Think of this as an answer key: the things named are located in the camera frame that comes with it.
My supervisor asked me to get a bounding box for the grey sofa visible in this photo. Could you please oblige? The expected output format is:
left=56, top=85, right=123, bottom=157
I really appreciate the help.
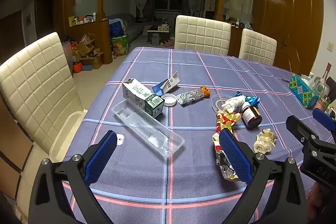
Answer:
left=122, top=13, right=151, bottom=41

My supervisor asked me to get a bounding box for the red yellow foil wrapper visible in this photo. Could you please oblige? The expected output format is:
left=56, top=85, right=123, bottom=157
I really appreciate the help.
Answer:
left=212, top=111, right=243, bottom=182

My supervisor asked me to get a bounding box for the blue bag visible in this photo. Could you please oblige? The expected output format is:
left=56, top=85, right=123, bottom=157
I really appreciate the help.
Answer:
left=109, top=19, right=124, bottom=37

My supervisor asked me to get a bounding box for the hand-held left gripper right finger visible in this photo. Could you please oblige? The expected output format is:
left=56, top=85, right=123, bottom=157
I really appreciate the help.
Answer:
left=218, top=128, right=307, bottom=224

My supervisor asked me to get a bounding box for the clear glass container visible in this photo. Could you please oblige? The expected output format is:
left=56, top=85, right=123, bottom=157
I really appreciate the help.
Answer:
left=314, top=77, right=327, bottom=98

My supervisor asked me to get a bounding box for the clear plastic wrapper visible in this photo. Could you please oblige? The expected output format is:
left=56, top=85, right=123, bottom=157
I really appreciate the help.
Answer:
left=176, top=89, right=204, bottom=106

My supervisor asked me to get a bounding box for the crumpled cream paper liner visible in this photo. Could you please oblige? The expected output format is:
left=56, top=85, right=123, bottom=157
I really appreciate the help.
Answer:
left=253, top=128, right=278, bottom=155

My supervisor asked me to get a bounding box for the white round lid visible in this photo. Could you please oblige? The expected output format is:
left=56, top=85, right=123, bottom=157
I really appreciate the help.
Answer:
left=161, top=93, right=177, bottom=107

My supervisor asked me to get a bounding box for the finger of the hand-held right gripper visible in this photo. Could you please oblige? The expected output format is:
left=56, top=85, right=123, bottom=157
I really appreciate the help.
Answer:
left=286, top=115, right=320, bottom=144
left=312, top=108, right=336, bottom=133

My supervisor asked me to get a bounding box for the white curtain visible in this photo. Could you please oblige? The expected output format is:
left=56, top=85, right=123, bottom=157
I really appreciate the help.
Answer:
left=133, top=0, right=150, bottom=18
left=186, top=0, right=204, bottom=17

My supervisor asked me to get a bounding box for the white tissue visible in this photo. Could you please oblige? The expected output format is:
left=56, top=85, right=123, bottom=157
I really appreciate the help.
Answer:
left=222, top=97, right=246, bottom=113

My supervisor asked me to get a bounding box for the torn blue white carton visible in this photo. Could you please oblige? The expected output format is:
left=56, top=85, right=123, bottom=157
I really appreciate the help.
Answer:
left=152, top=71, right=180, bottom=96

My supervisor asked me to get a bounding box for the beaded tissue box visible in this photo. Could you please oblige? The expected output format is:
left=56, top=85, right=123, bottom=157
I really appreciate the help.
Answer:
left=288, top=73, right=321, bottom=109

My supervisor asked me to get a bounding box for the green white milk carton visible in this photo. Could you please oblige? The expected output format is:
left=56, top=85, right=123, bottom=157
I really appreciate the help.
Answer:
left=122, top=78, right=165, bottom=117

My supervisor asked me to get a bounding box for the person's right hand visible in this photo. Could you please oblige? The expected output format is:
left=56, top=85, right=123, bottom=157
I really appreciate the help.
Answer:
left=307, top=183, right=324, bottom=223

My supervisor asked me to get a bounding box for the pink cup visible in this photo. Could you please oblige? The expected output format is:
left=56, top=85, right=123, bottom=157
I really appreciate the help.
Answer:
left=318, top=97, right=331, bottom=110

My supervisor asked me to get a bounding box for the brown medicine bottle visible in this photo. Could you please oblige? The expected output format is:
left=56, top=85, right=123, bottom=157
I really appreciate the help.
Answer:
left=241, top=105, right=263, bottom=130

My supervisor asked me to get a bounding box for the large cream quilted chair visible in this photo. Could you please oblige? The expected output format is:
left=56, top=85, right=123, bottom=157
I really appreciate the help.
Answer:
left=0, top=32, right=84, bottom=159

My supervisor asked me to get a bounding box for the blue foil wrapper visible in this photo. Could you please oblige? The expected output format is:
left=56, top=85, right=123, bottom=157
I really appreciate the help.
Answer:
left=234, top=91, right=260, bottom=107

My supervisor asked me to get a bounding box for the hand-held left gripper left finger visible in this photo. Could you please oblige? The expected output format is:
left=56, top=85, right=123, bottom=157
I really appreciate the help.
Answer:
left=29, top=130, right=117, bottom=224

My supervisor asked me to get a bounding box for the clear plastic tray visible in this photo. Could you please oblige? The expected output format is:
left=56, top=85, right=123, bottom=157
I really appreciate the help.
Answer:
left=112, top=99, right=185, bottom=159

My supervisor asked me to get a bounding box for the pile of cardboard boxes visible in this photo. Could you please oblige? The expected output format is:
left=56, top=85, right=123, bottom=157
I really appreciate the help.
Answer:
left=72, top=39, right=104, bottom=69

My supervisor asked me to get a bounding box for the clear round lid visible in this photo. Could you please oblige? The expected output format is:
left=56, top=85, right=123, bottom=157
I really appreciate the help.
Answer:
left=211, top=95, right=234, bottom=111

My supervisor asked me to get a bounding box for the wooden partition cabinet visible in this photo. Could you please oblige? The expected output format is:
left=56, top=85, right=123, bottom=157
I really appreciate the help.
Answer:
left=64, top=19, right=112, bottom=64

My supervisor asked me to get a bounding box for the wooden door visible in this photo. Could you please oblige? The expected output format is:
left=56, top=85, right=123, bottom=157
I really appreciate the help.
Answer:
left=262, top=0, right=324, bottom=75

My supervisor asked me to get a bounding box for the dark coffee table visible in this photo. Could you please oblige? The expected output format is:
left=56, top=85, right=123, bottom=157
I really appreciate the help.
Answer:
left=147, top=24, right=172, bottom=43

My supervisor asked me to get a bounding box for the purple plaid tablecloth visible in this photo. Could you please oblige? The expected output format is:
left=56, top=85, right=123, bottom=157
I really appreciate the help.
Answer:
left=62, top=47, right=336, bottom=224

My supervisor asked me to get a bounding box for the grey plastic bag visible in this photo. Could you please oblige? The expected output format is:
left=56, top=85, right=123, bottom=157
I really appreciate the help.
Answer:
left=63, top=42, right=74, bottom=73

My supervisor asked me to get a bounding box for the colourful shopping bag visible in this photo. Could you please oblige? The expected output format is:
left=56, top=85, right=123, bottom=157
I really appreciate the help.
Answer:
left=112, top=35, right=130, bottom=56

